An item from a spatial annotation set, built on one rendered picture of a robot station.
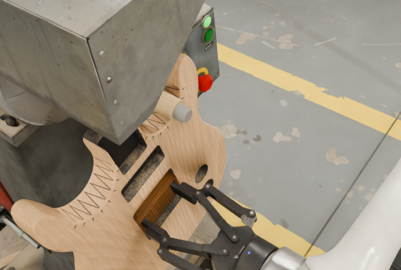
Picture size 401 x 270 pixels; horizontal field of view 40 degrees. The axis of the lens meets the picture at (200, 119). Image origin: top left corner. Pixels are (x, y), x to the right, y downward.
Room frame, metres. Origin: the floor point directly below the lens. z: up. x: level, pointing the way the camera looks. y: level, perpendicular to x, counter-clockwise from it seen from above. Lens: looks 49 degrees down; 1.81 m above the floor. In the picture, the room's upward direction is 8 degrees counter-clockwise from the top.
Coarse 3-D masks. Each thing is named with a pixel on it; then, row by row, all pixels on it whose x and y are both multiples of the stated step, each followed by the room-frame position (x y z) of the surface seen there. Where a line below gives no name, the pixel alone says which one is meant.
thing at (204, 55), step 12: (204, 12) 0.89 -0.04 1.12; (192, 36) 0.84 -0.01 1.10; (204, 36) 0.87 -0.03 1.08; (192, 48) 0.84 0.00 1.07; (204, 48) 0.87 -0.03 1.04; (216, 48) 0.90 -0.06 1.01; (192, 60) 0.84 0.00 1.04; (204, 60) 0.86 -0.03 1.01; (216, 60) 0.89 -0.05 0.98; (204, 72) 0.86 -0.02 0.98; (216, 72) 0.89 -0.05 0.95
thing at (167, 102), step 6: (162, 96) 0.53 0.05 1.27; (168, 96) 0.53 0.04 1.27; (162, 102) 0.52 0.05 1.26; (168, 102) 0.52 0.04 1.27; (174, 102) 0.52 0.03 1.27; (180, 102) 0.52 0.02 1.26; (156, 108) 0.52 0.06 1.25; (162, 108) 0.51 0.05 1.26; (168, 108) 0.51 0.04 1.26; (162, 114) 0.51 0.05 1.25; (168, 114) 0.50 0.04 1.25; (174, 120) 0.51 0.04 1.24
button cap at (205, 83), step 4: (200, 76) 0.85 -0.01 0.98; (204, 76) 0.83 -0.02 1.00; (208, 76) 0.84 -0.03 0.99; (200, 80) 0.83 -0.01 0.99; (204, 80) 0.83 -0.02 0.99; (208, 80) 0.83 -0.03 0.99; (200, 84) 0.82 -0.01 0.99; (204, 84) 0.82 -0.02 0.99; (208, 84) 0.83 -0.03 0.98; (200, 88) 0.82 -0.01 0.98; (204, 88) 0.82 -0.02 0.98; (208, 88) 0.82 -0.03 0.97
